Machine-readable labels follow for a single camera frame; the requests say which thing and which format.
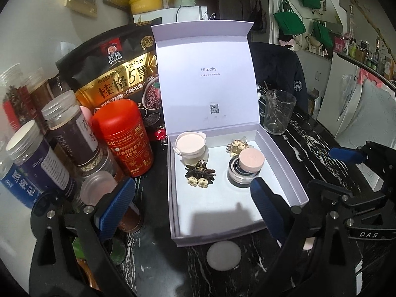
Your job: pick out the brown lid jar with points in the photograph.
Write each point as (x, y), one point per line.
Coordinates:
(131, 219)

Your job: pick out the red tin canister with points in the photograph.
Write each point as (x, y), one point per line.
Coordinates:
(123, 142)

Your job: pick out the dark flower hair clip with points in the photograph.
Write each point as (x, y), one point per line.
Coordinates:
(201, 173)

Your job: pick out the black gold oatmeal bag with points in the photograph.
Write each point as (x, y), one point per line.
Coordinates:
(108, 68)

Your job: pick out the blue label jar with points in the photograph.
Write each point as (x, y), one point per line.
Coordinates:
(40, 164)
(15, 188)

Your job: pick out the white appliance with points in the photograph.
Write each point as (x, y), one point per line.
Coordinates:
(185, 14)

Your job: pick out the black hanging bag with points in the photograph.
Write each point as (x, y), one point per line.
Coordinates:
(256, 15)

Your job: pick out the dark contents jar white lid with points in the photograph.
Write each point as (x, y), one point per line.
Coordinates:
(71, 136)

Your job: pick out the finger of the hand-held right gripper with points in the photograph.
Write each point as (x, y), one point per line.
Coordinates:
(346, 155)
(331, 193)

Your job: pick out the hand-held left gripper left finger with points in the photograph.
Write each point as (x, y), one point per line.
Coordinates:
(117, 205)

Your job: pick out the pink round compact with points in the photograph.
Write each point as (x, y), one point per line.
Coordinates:
(252, 159)

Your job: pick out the clear glass cup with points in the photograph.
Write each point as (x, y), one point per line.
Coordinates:
(280, 122)

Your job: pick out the cream round jar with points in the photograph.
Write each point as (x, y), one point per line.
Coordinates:
(195, 160)

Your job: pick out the beige flower hair clip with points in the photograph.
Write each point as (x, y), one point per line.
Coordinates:
(236, 144)

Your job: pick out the shelf of bottles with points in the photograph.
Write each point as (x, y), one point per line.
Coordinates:
(365, 52)

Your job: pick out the clear jar brown contents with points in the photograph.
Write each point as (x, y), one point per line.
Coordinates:
(40, 89)

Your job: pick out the white gift box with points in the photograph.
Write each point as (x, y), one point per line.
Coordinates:
(201, 68)

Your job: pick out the small clear plastic jar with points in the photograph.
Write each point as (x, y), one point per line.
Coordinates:
(100, 164)

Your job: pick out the clear jar red contents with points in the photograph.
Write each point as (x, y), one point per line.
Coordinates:
(14, 99)

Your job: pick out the pink rounded object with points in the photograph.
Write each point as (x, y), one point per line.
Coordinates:
(85, 114)

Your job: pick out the clear jar black lid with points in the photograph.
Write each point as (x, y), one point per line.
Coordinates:
(238, 178)

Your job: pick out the orange sauce jar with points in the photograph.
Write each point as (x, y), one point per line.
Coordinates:
(96, 188)

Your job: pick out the white board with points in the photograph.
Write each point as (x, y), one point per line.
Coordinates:
(374, 108)
(343, 92)

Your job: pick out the dark jacket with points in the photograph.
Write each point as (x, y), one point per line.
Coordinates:
(278, 65)

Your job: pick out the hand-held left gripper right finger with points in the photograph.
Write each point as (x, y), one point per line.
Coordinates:
(267, 205)

